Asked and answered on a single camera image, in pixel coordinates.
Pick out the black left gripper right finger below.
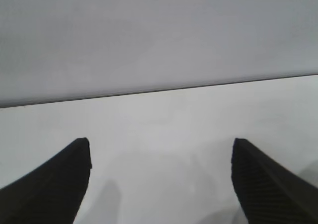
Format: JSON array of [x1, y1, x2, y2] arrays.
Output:
[[231, 138, 318, 224]]

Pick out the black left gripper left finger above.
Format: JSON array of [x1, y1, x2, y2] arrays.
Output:
[[0, 137, 92, 224]]

